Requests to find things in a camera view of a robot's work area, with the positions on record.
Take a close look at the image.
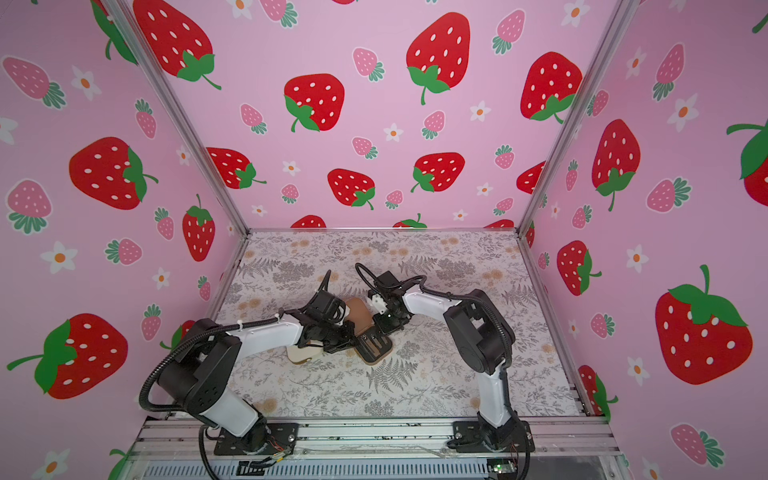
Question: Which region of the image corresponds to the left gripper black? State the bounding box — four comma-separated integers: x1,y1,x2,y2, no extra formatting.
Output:
319,320,364,352

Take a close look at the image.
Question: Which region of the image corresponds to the cream nail clipper case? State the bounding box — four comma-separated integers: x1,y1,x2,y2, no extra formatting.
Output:
286,344,324,365

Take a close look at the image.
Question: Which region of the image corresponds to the dark brown nail clipper case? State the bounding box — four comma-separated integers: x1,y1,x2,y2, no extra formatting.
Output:
346,298,393,366

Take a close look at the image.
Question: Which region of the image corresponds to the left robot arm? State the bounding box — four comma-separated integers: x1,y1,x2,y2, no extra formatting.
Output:
138,290,355,454

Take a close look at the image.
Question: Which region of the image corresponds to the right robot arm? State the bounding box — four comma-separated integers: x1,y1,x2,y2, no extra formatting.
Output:
356,264,535,454

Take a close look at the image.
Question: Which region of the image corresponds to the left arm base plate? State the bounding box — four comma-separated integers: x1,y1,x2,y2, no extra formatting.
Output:
214,422,299,456

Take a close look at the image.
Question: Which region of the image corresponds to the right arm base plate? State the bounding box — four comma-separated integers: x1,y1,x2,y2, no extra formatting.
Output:
446,418,535,453

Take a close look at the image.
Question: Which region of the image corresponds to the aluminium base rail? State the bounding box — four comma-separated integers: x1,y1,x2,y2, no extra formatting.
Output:
128,417,621,461

